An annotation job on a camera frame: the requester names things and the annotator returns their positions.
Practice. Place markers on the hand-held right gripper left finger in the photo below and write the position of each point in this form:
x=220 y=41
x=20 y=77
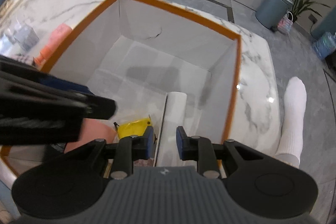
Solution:
x=150 y=141

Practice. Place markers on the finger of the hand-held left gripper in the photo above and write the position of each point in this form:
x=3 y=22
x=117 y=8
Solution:
x=102 y=108

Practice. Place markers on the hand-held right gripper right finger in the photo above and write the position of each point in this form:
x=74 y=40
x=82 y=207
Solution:
x=180 y=142

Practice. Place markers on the pink bottle with yellow cap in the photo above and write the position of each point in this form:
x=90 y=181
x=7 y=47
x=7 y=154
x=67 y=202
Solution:
x=97 y=132

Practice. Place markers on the white glasses case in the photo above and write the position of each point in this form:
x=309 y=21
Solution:
x=170 y=119

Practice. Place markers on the orange cardboard box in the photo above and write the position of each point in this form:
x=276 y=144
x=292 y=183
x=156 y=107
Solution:
x=157 y=56

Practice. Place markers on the pink and orange bottle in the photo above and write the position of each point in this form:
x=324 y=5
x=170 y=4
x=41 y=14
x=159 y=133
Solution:
x=53 y=43

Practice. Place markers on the clear plastic box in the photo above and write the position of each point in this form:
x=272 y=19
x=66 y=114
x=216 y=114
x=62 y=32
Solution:
x=25 y=36

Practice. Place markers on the person's white sock foot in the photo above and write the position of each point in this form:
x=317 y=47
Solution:
x=292 y=119

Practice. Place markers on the pastel woven bag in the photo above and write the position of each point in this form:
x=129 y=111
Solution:
x=285 y=24

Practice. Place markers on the grey-blue trash can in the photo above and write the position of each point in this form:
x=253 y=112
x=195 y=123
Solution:
x=273 y=7

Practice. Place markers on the blue water jug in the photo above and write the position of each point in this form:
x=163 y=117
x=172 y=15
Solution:
x=325 y=45

